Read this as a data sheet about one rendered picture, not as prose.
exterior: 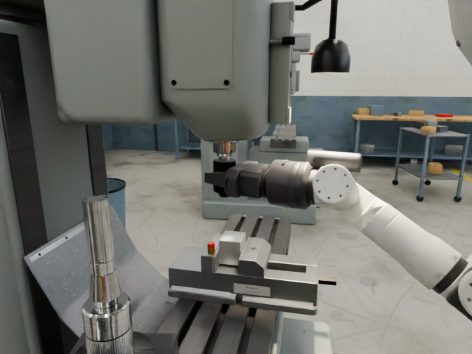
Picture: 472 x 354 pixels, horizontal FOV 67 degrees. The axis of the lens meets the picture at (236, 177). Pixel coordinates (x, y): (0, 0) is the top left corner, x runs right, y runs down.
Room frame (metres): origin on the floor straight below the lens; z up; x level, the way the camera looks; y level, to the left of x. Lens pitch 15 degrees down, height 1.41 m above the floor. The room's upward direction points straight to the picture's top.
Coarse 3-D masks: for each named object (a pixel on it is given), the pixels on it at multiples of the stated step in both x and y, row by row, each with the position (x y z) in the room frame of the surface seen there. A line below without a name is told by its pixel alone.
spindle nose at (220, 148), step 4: (212, 144) 0.71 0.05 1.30; (216, 144) 0.69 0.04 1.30; (220, 144) 0.69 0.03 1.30; (224, 144) 0.68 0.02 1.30; (228, 144) 0.69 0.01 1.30; (216, 148) 0.69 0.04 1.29; (220, 148) 0.69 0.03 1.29; (224, 148) 0.68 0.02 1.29; (228, 148) 0.69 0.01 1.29; (216, 152) 0.69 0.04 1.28; (220, 152) 0.69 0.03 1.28; (224, 152) 0.68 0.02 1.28; (228, 152) 0.69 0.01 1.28; (232, 152) 0.69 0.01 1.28
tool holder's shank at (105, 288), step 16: (96, 208) 0.31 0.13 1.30; (96, 224) 0.31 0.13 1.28; (96, 240) 0.31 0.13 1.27; (112, 240) 0.32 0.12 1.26; (96, 256) 0.31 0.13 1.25; (112, 256) 0.32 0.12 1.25; (96, 272) 0.31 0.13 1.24; (112, 272) 0.32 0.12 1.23; (96, 288) 0.31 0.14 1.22; (112, 288) 0.31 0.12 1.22; (96, 304) 0.31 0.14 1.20; (112, 304) 0.31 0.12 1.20
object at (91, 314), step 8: (120, 296) 0.33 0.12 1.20; (128, 296) 0.33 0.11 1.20; (88, 304) 0.32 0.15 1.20; (120, 304) 0.32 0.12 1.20; (128, 304) 0.32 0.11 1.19; (88, 312) 0.30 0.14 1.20; (96, 312) 0.30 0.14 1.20; (104, 312) 0.30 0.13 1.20; (112, 312) 0.30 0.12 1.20; (120, 312) 0.31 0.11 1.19; (128, 312) 0.32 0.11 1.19; (88, 320) 0.30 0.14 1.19; (96, 320) 0.30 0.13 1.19; (104, 320) 0.30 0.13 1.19; (112, 320) 0.30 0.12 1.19
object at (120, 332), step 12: (84, 324) 0.30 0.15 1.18; (108, 324) 0.30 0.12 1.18; (120, 324) 0.30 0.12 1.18; (132, 324) 0.33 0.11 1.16; (96, 336) 0.30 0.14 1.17; (108, 336) 0.30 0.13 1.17; (120, 336) 0.30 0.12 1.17; (132, 336) 0.32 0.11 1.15; (96, 348) 0.30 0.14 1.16; (108, 348) 0.30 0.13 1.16; (120, 348) 0.30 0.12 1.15; (132, 348) 0.32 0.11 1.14
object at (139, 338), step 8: (80, 336) 0.37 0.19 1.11; (136, 336) 0.35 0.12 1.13; (144, 336) 0.35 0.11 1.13; (152, 336) 0.37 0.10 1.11; (160, 336) 0.37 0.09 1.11; (168, 336) 0.37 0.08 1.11; (176, 336) 0.37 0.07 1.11; (80, 344) 0.36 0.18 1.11; (136, 344) 0.34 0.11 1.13; (144, 344) 0.34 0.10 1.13; (152, 344) 0.34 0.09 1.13; (160, 344) 0.36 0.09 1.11; (168, 344) 0.36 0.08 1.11; (176, 344) 0.37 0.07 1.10; (72, 352) 0.34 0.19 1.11; (80, 352) 0.33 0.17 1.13; (136, 352) 0.33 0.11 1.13; (144, 352) 0.33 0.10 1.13; (152, 352) 0.33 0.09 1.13; (160, 352) 0.34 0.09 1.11; (168, 352) 0.34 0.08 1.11; (176, 352) 0.36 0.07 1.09
